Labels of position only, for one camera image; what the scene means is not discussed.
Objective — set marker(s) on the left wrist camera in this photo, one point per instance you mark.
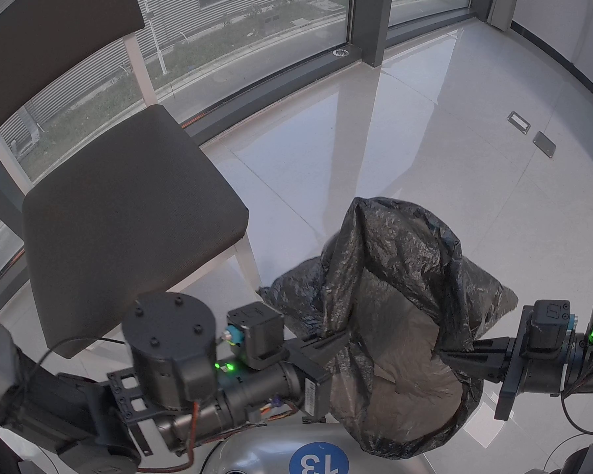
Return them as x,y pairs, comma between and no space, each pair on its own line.
259,331

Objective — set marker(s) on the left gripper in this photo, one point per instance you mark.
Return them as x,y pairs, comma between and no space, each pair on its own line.
276,388

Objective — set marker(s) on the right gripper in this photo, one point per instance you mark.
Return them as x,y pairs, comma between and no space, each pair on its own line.
538,373

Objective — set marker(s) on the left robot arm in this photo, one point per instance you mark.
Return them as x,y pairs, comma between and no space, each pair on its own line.
170,343

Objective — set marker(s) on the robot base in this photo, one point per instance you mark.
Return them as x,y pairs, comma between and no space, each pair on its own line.
276,450

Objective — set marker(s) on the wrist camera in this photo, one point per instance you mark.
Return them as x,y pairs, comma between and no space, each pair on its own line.
548,324
259,331

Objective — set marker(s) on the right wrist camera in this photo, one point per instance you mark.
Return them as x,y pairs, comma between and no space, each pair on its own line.
548,324

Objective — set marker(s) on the black plastic bag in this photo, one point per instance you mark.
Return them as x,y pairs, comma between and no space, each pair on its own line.
400,274

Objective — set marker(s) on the dark grey chair white legs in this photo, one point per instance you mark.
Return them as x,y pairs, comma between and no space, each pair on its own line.
128,205

